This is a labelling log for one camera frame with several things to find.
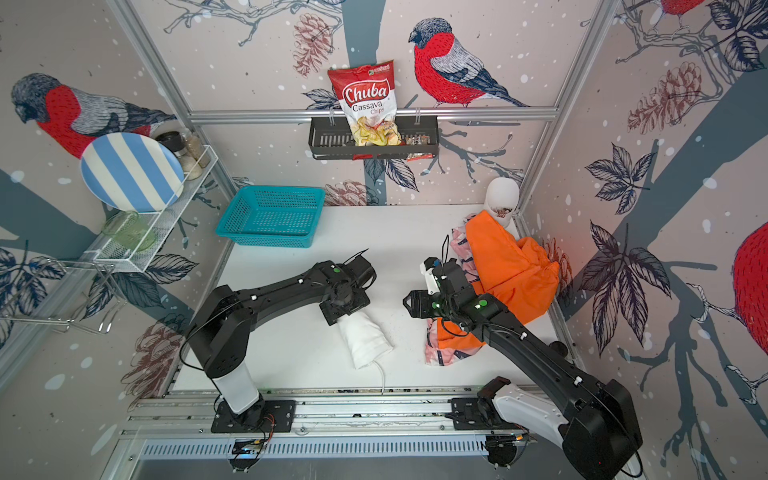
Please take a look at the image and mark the white shorts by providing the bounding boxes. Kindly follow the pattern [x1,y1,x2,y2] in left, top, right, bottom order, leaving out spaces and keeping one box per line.
[337,310,394,394]

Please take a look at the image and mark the orange cloth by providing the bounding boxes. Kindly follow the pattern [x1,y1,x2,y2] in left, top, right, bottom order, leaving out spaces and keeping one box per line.
[450,211,560,325]

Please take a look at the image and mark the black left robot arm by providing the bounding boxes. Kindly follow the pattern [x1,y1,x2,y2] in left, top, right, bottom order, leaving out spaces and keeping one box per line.
[186,253,377,416]

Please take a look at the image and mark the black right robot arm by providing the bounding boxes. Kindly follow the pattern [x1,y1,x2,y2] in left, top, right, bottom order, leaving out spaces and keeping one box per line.
[403,257,643,479]

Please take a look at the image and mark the pink patterned cloth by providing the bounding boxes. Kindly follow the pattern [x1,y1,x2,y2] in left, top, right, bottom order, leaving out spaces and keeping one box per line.
[425,214,484,366]

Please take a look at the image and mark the teal plastic basket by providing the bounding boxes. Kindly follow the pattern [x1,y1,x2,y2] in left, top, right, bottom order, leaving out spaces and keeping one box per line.
[216,186,325,248]

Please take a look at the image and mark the white mannequin head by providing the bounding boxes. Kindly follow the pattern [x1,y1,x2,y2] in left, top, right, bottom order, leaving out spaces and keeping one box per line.
[483,177,520,227]

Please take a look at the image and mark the red Chuba chips bag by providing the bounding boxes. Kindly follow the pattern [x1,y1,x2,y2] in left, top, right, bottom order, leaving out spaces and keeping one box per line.
[328,60,402,147]

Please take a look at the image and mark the beige spice jar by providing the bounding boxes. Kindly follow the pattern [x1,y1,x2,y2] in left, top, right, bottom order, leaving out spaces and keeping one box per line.
[180,132,209,181]

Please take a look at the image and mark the dark lid spice jar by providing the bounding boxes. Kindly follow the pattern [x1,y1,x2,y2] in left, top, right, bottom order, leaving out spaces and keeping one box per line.
[155,131,188,157]

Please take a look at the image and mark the green glass cup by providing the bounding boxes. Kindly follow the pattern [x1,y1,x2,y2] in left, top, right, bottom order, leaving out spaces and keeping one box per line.
[102,211,157,252]

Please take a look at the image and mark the blue white striped plate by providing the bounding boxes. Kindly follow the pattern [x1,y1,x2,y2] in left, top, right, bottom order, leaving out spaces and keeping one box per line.
[80,133,184,213]

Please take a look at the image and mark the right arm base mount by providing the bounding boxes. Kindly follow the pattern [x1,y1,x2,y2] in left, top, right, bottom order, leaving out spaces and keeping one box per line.
[445,376,528,431]

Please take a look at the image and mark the black wire hanging basket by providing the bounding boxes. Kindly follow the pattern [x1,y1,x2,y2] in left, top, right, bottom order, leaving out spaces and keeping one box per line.
[308,115,440,161]

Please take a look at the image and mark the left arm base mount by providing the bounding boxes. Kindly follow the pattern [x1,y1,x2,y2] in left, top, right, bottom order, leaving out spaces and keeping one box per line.
[211,398,296,434]

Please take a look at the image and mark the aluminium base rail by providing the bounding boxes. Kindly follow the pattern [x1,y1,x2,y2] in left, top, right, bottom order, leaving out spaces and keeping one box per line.
[119,386,625,436]

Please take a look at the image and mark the clear acrylic wall shelf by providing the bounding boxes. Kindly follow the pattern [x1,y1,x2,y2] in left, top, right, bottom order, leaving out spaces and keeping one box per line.
[83,145,219,273]

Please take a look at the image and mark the aluminium frame crossbar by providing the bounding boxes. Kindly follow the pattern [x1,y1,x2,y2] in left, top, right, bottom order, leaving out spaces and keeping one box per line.
[187,106,559,126]

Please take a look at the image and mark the metal wire rack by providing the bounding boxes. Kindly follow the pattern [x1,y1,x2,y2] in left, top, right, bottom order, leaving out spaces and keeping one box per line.
[1,257,128,335]

